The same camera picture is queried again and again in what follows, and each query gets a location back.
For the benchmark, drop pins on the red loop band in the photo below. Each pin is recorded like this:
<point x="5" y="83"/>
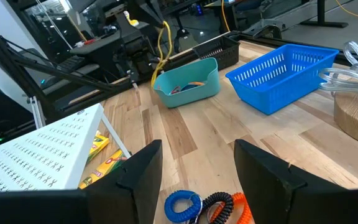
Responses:
<point x="175" y="91"/>

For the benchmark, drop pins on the teal plastic bin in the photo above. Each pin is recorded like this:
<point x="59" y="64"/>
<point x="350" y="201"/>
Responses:
<point x="194" y="93"/>

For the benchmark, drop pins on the black desk leg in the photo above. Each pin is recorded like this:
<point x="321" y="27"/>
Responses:
<point x="321" y="12"/>

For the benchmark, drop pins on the black aluminium table frame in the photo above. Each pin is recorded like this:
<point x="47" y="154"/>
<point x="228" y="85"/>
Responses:
<point x="17" y="71"/>

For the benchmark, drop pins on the blue coil wristband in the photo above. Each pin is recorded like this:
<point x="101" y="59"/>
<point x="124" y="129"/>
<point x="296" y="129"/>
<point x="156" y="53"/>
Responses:
<point x="182" y="207"/>

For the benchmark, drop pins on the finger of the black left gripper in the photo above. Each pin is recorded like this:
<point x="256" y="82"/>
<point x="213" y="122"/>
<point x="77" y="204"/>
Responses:
<point x="161" y="9"/>
<point x="149" y="11"/>

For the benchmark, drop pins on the orange loop band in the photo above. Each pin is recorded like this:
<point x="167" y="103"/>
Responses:
<point x="197" y="83"/>

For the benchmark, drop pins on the blue loop band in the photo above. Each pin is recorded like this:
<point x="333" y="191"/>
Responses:
<point x="187" y="87"/>

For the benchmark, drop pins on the yellow printed card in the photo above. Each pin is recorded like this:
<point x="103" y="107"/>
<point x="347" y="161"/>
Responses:
<point x="131" y="19"/>

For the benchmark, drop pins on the black coil wristband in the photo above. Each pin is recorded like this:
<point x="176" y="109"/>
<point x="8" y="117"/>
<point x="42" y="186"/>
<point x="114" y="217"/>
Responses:
<point x="221" y="202"/>

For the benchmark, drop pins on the black slotted plastic basket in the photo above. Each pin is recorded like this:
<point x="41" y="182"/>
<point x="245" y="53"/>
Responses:
<point x="219" y="53"/>

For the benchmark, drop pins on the black keyboard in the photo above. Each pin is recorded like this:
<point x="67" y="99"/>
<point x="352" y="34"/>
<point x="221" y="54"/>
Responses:
<point x="70" y="63"/>

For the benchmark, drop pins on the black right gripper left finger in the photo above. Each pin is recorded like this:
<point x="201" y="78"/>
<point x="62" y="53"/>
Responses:
<point x="129" y="193"/>

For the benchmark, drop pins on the yellow green crayon box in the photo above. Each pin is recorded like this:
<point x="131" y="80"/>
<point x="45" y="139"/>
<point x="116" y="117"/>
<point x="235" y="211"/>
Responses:
<point x="104" y="169"/>
<point x="98" y="146"/>

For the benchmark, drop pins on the yellow-green loop band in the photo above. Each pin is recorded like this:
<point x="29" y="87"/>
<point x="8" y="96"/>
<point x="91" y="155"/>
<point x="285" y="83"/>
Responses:
<point x="163" y="62"/>

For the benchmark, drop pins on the white perforated metal shelf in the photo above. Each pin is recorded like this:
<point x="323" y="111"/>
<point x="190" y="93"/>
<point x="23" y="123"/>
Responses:
<point x="42" y="149"/>

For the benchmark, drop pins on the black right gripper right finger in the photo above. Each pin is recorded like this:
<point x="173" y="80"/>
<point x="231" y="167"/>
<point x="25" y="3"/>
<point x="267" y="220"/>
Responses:
<point x="275" y="193"/>

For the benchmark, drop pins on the blue slotted plastic basket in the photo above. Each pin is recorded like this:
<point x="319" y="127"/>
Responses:
<point x="306" y="87"/>

